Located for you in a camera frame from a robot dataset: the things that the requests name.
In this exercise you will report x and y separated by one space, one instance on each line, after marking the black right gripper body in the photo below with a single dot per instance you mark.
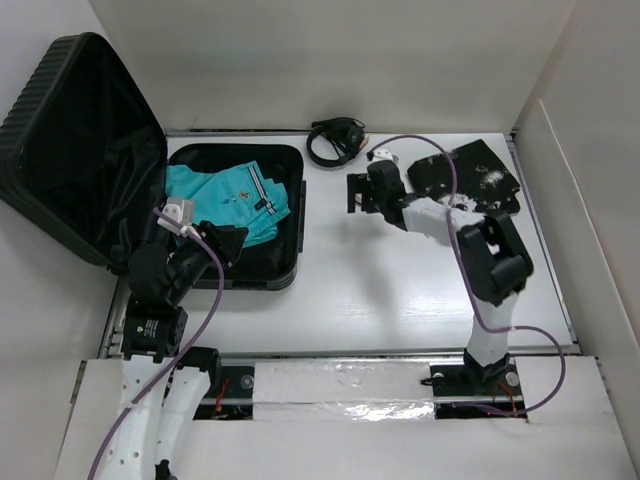
379 200

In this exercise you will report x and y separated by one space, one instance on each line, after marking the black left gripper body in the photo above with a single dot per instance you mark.
205 231

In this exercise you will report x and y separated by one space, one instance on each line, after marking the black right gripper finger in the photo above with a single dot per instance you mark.
358 183
361 202

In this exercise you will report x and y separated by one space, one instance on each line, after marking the turquoise shorts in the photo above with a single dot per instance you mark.
239 196

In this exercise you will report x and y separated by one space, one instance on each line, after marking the black white tie-dye shirt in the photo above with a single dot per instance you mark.
484 184

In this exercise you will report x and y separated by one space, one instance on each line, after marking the black hard-shell suitcase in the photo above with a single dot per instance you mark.
84 158

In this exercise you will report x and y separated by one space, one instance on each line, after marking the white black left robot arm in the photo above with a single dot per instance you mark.
163 377

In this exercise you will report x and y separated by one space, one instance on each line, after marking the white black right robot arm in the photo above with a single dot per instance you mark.
493 261

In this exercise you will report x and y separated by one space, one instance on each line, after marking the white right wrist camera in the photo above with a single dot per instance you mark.
381 154

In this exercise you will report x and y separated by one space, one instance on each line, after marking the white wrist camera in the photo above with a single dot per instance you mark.
381 154
177 215

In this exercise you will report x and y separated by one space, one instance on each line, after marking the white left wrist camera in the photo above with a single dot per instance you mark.
177 215

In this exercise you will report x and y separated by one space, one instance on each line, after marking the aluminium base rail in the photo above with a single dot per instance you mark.
368 382

